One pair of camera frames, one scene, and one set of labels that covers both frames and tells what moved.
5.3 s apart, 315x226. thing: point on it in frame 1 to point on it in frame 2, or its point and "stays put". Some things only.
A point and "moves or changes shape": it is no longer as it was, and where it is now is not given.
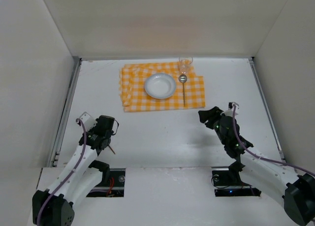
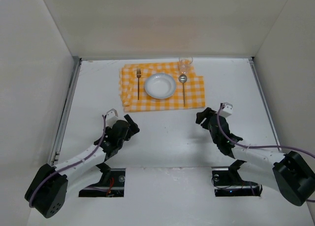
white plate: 160,86 stays put
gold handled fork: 111,148 moves or changes shape
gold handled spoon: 183,78 stays put
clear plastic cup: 184,62 stays put
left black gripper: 105,142 to 128,126
